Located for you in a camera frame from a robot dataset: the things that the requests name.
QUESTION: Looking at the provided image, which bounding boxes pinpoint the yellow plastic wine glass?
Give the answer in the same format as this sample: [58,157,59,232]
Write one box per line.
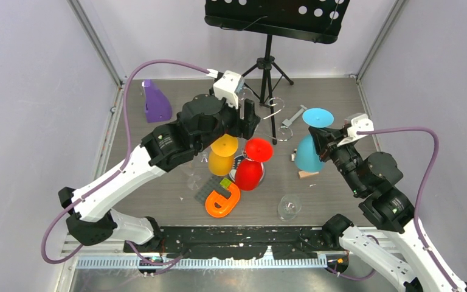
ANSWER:
[208,134,238,176]

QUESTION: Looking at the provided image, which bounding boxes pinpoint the lime green building brick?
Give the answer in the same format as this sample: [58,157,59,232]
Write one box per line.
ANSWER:
[220,178,232,189]

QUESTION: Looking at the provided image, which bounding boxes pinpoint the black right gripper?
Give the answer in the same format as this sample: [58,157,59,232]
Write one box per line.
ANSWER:
[308,124,364,194]

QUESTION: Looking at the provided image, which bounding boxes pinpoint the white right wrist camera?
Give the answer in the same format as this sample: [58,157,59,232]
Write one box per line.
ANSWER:
[337,113,374,147]

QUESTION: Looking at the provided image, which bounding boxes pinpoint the purple plastic stand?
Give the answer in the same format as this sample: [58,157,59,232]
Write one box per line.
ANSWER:
[142,79,173,123]

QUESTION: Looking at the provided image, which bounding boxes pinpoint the clear wine glass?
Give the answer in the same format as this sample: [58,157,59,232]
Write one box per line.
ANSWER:
[179,162,204,190]
[277,195,302,221]

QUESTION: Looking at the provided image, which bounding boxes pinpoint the red plastic wine glass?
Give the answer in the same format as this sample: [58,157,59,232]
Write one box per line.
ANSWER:
[234,137,273,191]

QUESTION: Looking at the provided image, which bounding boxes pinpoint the blue plastic wine glass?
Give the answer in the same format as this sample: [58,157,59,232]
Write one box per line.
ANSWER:
[294,108,334,173]

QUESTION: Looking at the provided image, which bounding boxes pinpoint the grey studded building plate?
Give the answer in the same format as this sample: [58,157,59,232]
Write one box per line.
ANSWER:
[194,176,227,205]

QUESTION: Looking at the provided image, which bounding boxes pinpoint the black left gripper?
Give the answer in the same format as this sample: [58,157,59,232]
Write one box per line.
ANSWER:
[196,94,261,153]

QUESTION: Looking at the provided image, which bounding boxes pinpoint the chrome wine glass rack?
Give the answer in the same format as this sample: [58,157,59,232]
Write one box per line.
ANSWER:
[227,86,295,188]

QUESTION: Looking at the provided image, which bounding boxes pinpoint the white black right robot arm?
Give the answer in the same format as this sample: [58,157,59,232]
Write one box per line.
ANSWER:
[308,126,467,291]

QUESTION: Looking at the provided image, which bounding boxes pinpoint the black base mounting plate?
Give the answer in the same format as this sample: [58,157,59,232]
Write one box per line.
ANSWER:
[156,226,342,260]

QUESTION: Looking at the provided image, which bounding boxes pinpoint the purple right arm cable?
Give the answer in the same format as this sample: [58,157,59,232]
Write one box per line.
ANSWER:
[326,127,460,292]

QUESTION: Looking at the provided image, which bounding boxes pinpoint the black music stand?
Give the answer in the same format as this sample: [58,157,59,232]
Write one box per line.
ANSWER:
[204,0,350,144]

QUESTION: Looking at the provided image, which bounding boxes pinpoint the pink eraser block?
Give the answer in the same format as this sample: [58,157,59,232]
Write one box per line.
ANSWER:
[298,170,319,179]

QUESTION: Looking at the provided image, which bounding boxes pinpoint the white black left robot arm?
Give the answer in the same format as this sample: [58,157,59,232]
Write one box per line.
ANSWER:
[58,94,261,252]

